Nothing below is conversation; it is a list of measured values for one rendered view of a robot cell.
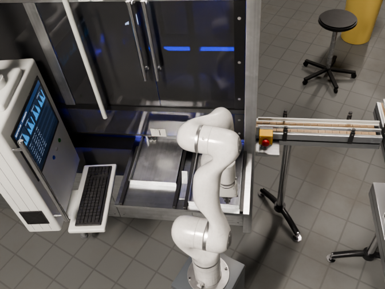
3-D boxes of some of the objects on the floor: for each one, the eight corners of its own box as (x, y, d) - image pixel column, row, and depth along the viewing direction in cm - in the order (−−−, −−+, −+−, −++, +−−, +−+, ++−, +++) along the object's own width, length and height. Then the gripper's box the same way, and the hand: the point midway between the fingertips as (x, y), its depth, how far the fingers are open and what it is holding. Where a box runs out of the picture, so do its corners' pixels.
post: (243, 224, 294) (248, -90, 140) (251, 225, 293) (265, -91, 139) (243, 232, 290) (247, -83, 135) (251, 233, 289) (264, -84, 134)
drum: (367, 49, 422) (381, -2, 380) (333, 41, 437) (343, -9, 395) (377, 32, 442) (391, -19, 399) (344, 24, 457) (354, -25, 414)
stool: (361, 66, 404) (377, 8, 357) (346, 97, 376) (362, 38, 329) (309, 54, 425) (318, -3, 378) (292, 82, 397) (299, 24, 350)
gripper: (209, 186, 186) (212, 207, 200) (242, 187, 184) (242, 209, 197) (211, 173, 191) (213, 195, 205) (243, 175, 189) (242, 196, 202)
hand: (227, 199), depth 200 cm, fingers closed, pressing on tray
